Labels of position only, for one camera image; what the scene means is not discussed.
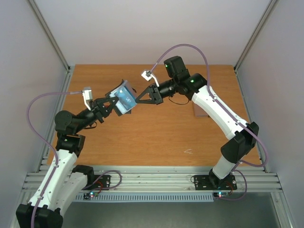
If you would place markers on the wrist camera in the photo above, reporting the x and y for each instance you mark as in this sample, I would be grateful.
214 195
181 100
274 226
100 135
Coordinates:
87 97
149 75

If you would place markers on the blue credit card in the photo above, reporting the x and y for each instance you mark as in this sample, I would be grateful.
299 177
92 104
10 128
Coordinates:
126 100

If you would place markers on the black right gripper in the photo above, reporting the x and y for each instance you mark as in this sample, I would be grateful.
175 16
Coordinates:
156 94

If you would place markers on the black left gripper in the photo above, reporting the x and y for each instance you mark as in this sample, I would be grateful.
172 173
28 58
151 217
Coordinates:
99 109

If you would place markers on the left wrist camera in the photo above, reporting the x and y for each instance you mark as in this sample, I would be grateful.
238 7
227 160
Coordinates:
87 97

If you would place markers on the circuit board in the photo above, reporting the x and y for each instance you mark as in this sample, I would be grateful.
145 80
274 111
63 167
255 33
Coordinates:
221 194
91 195

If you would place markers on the aluminium rail frame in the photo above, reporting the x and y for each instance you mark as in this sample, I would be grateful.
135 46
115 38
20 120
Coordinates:
180 178

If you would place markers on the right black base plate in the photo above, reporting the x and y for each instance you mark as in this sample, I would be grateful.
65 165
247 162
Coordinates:
202 182

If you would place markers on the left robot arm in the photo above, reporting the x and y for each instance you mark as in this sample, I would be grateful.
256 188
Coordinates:
64 180

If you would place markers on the left circuit board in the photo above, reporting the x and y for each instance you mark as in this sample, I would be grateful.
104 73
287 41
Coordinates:
91 195

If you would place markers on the grey slotted cable duct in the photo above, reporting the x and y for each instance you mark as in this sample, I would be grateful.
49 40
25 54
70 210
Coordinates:
145 197

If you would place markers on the black leather card holder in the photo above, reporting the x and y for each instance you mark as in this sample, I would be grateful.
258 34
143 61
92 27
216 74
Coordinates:
127 85

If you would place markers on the beige leather card holder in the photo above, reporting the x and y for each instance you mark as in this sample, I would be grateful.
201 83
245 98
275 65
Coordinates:
198 111

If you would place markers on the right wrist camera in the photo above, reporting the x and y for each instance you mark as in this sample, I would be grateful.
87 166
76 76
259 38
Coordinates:
149 75

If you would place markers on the right circuit board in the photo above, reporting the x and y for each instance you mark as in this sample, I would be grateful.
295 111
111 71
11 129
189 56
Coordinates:
221 194

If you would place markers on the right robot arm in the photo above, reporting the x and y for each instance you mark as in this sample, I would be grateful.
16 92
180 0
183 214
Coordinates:
239 132

